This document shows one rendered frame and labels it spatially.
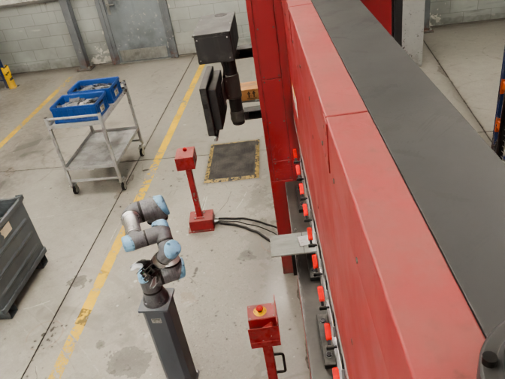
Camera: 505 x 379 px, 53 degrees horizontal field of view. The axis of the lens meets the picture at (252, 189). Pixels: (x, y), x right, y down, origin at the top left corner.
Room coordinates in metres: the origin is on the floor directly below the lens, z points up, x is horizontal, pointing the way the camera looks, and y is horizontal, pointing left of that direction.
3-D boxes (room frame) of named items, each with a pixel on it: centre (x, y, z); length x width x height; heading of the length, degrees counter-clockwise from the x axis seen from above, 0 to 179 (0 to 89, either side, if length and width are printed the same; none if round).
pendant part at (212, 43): (3.48, 0.07, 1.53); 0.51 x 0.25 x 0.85; 173
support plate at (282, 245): (2.20, -0.18, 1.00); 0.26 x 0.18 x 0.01; 86
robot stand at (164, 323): (2.18, 0.66, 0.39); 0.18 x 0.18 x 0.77; 80
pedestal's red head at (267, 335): (1.90, 0.06, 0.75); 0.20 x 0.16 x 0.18; 178
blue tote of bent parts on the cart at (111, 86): (5.50, 1.56, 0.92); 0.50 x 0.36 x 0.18; 80
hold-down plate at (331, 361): (1.59, -0.23, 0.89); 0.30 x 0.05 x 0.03; 176
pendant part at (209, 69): (3.44, 0.16, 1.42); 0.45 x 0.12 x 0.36; 173
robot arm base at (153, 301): (2.18, 0.66, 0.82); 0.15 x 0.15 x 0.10
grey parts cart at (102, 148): (5.25, 1.61, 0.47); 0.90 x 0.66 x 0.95; 170
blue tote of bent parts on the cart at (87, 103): (5.09, 1.65, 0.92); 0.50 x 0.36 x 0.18; 80
